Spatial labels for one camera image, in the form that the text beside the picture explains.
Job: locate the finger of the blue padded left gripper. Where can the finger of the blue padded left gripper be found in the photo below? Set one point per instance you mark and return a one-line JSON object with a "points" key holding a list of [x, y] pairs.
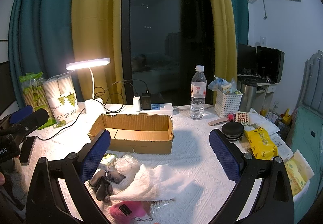
{"points": [[19, 115]]}

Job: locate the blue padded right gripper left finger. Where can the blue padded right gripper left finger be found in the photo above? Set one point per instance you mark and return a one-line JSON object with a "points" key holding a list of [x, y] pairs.
{"points": [[92, 153]]}

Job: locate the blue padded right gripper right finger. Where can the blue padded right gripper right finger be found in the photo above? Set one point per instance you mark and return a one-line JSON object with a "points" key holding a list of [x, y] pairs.
{"points": [[228, 154]]}

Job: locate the white towel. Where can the white towel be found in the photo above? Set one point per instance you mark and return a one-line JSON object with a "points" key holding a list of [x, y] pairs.
{"points": [[155, 184]]}

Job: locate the person left hand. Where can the person left hand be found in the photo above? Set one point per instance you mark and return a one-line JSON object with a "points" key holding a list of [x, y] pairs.
{"points": [[2, 179]]}

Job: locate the dark grey cloth pouch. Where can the dark grey cloth pouch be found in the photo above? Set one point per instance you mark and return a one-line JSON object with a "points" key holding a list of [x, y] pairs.
{"points": [[102, 181]]}

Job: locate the small cartoon tissue pack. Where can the small cartoon tissue pack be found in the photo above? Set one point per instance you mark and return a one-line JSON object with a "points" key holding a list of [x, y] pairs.
{"points": [[107, 160]]}

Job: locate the green paper cup sleeve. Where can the green paper cup sleeve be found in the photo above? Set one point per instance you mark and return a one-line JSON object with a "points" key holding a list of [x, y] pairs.
{"points": [[34, 94]]}

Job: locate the round black case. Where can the round black case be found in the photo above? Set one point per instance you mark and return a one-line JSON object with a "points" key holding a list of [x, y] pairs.
{"points": [[233, 130]]}

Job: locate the yellow tissue pack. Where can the yellow tissue pack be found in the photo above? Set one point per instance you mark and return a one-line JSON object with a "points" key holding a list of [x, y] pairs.
{"points": [[261, 144]]}

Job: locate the clear bubble wrap bag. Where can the clear bubble wrap bag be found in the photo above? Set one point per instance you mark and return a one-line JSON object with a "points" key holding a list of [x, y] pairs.
{"points": [[127, 165]]}

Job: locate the pink utility knife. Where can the pink utility knife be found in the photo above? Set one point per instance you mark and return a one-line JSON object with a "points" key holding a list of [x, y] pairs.
{"points": [[218, 121]]}

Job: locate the patterned small card box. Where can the patterned small card box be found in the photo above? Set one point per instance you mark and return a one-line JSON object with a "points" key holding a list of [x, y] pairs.
{"points": [[242, 118]]}

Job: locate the paper cup sleeve white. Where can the paper cup sleeve white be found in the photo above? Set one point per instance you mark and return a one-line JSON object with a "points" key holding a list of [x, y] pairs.
{"points": [[62, 98]]}

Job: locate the open cardboard box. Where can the open cardboard box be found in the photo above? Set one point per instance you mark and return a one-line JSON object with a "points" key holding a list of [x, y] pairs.
{"points": [[138, 134]]}

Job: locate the pink fluffy pouch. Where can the pink fluffy pouch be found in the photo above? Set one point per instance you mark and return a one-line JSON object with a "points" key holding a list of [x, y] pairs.
{"points": [[128, 211]]}

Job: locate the white perforated basket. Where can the white perforated basket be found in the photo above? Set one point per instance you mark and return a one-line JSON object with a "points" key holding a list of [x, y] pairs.
{"points": [[227, 104]]}

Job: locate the white desk lamp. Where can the white desk lamp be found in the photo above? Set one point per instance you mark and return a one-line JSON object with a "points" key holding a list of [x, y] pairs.
{"points": [[93, 106]]}

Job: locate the yellow snack bag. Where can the yellow snack bag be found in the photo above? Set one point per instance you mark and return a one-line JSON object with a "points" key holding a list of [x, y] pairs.
{"points": [[299, 173]]}

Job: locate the white charger plug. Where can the white charger plug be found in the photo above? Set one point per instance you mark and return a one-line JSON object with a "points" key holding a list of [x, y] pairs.
{"points": [[136, 103]]}

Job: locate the steel thermos mug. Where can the steel thermos mug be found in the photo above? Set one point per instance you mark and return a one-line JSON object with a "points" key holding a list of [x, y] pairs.
{"points": [[248, 88]]}

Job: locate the clear water bottle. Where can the clear water bottle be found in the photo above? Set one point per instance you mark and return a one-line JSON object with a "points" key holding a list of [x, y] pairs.
{"points": [[198, 93]]}

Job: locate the white power strip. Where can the white power strip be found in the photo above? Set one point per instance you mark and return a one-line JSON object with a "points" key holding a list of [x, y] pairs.
{"points": [[160, 109]]}

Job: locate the teal curtain left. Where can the teal curtain left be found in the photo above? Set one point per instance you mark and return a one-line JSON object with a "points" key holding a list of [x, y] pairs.
{"points": [[40, 40]]}

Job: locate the black charger plug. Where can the black charger plug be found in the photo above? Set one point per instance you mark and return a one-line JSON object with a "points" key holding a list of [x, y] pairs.
{"points": [[146, 100]]}

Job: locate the grey headboard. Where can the grey headboard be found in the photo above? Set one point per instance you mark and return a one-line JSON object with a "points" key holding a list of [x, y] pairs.
{"points": [[311, 94]]}

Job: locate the yellow curtain right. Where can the yellow curtain right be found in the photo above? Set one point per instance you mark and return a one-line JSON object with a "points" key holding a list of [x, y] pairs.
{"points": [[225, 40]]}

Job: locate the yellow curtain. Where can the yellow curtain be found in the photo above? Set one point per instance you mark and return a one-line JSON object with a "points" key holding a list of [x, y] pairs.
{"points": [[96, 33], [225, 40]]}

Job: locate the black computer monitor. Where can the black computer monitor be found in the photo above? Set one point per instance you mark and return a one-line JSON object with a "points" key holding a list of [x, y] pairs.
{"points": [[270, 63]]}

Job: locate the yellow curtain left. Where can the yellow curtain left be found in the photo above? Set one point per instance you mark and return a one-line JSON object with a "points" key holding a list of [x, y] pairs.
{"points": [[96, 33]]}

